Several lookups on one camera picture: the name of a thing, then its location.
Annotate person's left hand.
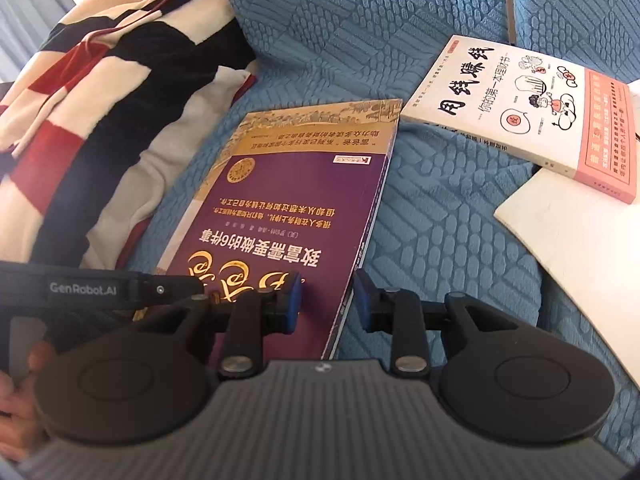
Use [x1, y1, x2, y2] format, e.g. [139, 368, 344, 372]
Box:
[0, 341, 56, 462]

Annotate blue textured bedspread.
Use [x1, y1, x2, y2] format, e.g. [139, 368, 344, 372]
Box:
[127, 0, 639, 465]

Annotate white notebook with photo cover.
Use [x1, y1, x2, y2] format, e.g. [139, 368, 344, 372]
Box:
[492, 78, 640, 390]

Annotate white orange finance book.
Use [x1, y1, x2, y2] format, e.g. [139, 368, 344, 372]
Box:
[401, 35, 637, 204]

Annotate purple gold book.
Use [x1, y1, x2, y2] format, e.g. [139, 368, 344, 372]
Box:
[156, 99, 402, 360]

